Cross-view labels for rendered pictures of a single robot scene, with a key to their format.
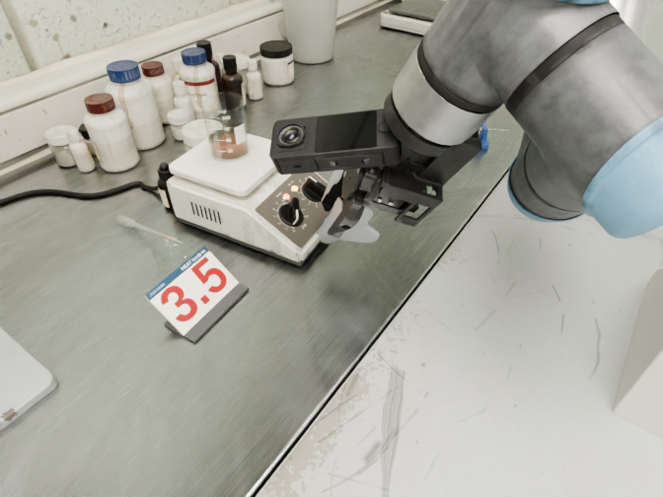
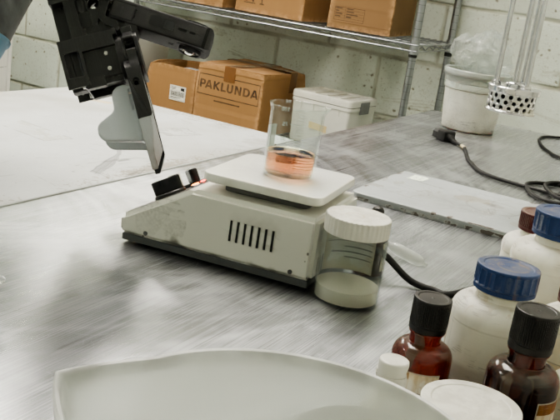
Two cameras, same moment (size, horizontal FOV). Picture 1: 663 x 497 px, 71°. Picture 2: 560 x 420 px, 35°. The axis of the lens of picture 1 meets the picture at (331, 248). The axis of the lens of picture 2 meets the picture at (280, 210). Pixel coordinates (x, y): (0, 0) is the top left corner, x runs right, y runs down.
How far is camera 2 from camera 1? 1.35 m
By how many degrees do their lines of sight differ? 122
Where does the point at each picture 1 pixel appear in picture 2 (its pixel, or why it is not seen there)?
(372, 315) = (107, 189)
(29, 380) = (368, 192)
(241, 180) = (257, 157)
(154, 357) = not seen: hidden behind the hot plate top
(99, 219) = (448, 269)
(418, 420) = (87, 161)
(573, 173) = not seen: outside the picture
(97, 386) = not seen: hidden behind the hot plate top
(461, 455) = (66, 152)
